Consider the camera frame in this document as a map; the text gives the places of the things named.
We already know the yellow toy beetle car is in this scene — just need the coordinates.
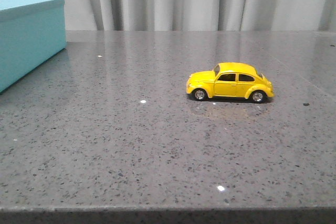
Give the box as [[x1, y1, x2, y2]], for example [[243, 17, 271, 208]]
[[186, 62, 275, 103]]

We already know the light blue storage box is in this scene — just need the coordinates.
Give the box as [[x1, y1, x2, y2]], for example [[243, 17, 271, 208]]
[[1, 0, 67, 90]]

